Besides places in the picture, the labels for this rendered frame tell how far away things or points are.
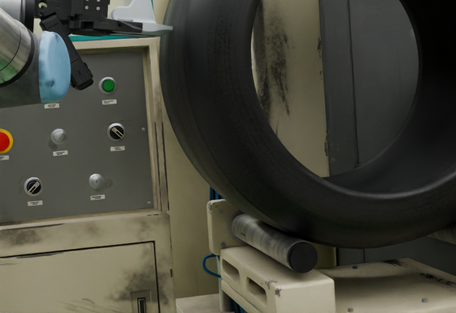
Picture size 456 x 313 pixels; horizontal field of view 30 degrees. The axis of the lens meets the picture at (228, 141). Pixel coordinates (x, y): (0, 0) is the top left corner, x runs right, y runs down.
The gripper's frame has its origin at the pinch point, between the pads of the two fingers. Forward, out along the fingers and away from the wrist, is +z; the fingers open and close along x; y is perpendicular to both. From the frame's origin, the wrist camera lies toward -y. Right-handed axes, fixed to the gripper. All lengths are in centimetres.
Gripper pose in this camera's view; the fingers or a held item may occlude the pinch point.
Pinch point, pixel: (163, 32)
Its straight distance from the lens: 127.2
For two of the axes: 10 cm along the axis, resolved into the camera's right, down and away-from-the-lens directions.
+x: -2.3, -0.4, 9.7
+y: 0.5, -10.0, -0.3
